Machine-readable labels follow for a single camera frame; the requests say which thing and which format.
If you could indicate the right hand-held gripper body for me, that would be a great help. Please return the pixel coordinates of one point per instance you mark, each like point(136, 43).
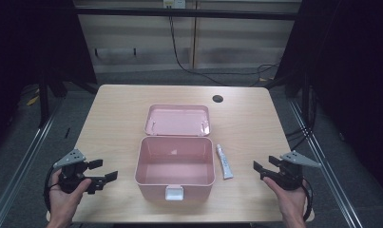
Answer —
point(290, 172)

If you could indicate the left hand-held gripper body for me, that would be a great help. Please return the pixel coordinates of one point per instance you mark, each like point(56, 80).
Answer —
point(72, 172)

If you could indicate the white ointment tube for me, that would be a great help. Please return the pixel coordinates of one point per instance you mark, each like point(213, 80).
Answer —
point(224, 161)

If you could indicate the pink plastic storage box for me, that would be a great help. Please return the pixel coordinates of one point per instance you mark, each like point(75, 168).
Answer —
point(175, 167)

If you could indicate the pink box lid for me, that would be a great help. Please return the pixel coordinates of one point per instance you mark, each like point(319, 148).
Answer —
point(177, 120)

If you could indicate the person's right hand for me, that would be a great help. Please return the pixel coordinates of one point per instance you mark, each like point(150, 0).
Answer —
point(289, 202)

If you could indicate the person's left hand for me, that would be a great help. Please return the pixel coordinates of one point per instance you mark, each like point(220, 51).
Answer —
point(64, 204)

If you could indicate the dark round table grommet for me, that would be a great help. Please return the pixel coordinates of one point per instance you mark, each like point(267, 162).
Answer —
point(217, 98)

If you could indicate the yellow floor tape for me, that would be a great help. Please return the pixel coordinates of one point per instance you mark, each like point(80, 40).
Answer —
point(33, 100)

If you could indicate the black curtain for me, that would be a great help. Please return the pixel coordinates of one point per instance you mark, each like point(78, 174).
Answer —
point(354, 79)
point(27, 47)

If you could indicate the metal floor rail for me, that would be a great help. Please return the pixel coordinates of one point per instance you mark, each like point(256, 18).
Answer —
point(24, 161)
point(328, 171)

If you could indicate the black stand post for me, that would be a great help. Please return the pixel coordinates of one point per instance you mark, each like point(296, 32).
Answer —
point(43, 104)

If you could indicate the black horizontal frame bar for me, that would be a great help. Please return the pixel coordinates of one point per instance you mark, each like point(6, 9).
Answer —
point(186, 13)

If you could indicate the white wall power outlet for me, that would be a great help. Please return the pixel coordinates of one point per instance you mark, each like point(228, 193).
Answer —
point(174, 3)

